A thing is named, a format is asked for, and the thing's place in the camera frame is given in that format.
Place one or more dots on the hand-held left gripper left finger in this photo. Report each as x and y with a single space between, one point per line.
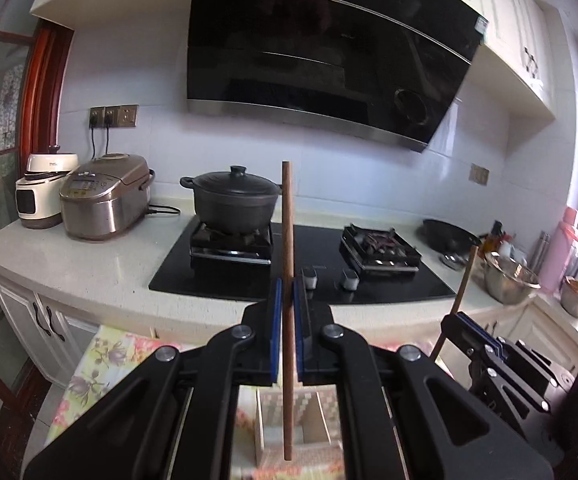
278 320

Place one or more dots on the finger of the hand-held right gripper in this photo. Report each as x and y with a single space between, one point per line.
491 335
456 337

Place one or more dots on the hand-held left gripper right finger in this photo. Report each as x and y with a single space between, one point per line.
298 320

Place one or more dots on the brown wooden chopstick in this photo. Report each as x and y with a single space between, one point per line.
287 220
465 280

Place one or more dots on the beige perforated utensil basket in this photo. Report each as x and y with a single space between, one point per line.
319 422

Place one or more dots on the silver stove knob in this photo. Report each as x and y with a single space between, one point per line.
350 280
309 279

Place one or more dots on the white lower cabinet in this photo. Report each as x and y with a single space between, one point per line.
19 325
534 330

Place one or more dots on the steel bowl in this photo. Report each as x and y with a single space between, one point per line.
509 280

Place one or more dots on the black glass gas cooktop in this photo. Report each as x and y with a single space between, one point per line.
229 280

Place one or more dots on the steel ladle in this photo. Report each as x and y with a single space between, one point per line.
454 261

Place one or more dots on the black burner grate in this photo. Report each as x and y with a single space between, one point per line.
381 252
229 247

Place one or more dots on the dark sauce bottle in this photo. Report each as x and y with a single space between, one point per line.
494 240

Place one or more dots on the steel cylinder holder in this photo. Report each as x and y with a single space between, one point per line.
540 252

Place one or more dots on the black wok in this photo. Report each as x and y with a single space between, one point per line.
446 235

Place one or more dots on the pink bottle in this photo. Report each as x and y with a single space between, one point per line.
559 255

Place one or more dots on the black cooking pot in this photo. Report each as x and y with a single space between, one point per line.
234 212

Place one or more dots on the black pot lid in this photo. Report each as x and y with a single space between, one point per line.
236 180

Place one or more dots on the floral tablecloth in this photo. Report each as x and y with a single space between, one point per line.
99 365

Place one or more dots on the white stone kitchen countertop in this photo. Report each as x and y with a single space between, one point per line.
94 270

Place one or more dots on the steel rice cooker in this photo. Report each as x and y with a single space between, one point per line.
104 200

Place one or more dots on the black range hood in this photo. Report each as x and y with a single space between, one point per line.
319 60

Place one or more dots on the white kitchen appliance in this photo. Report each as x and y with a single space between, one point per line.
36 195

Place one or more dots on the gold wall socket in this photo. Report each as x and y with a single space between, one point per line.
96 116
479 174
113 115
130 115

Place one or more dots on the red wooden door frame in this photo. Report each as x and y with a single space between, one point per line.
44 90

